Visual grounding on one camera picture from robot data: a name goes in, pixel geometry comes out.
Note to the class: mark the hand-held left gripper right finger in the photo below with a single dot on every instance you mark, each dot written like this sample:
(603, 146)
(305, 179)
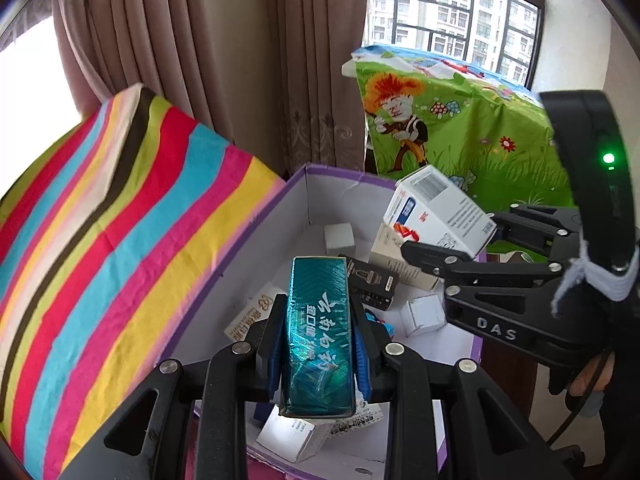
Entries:
(362, 365)

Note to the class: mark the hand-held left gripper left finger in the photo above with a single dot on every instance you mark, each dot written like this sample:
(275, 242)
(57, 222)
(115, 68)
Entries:
(275, 360)

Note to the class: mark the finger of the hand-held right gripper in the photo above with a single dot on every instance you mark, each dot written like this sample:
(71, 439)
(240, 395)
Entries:
(430, 257)
(530, 225)

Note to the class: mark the teal box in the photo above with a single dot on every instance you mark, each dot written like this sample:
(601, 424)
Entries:
(317, 335)

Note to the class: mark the white box with barcode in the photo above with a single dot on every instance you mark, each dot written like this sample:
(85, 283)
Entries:
(440, 205)

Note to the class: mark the purple storage box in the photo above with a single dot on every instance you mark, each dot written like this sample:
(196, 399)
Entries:
(340, 195)

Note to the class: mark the person's right hand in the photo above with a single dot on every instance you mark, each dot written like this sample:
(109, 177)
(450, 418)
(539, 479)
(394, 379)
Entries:
(589, 377)

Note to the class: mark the large cream box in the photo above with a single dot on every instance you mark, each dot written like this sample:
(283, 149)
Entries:
(387, 255)

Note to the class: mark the long white box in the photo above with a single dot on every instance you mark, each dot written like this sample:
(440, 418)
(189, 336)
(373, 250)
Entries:
(250, 315)

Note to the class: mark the navy blue box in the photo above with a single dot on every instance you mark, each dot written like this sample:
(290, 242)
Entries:
(264, 412)

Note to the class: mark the small white box black print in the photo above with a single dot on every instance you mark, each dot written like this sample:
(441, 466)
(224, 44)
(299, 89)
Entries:
(356, 422)

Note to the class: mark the white box blue print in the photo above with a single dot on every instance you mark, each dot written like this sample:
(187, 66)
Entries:
(292, 435)

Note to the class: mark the white cube box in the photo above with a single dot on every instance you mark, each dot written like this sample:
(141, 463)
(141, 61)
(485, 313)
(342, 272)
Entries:
(339, 237)

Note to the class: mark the white cloth strip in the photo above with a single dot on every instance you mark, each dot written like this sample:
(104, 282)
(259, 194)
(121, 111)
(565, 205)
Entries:
(607, 280)

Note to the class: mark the green cartoon printed cloth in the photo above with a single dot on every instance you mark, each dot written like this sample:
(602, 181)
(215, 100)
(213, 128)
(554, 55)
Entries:
(475, 125)

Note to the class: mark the striped colourful blanket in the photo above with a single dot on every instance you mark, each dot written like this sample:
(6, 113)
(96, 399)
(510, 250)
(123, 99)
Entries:
(100, 260)

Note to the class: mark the black framed window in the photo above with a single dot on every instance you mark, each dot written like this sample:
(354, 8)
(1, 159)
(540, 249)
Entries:
(450, 5)

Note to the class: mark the pink beige curtain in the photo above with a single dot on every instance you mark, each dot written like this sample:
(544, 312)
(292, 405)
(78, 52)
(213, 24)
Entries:
(200, 35)

